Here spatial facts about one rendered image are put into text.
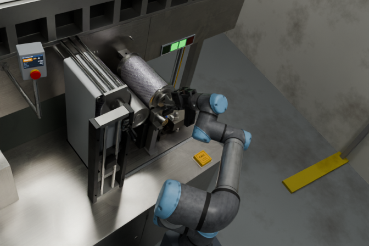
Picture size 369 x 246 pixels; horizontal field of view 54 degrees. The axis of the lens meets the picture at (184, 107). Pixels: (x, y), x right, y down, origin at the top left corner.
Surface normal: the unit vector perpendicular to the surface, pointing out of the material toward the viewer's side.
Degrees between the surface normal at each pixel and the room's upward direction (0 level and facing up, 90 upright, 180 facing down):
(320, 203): 0
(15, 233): 0
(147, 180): 0
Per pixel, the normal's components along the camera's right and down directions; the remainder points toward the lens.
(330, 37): -0.83, 0.27
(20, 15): 0.64, 0.65
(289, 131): 0.20, -0.66
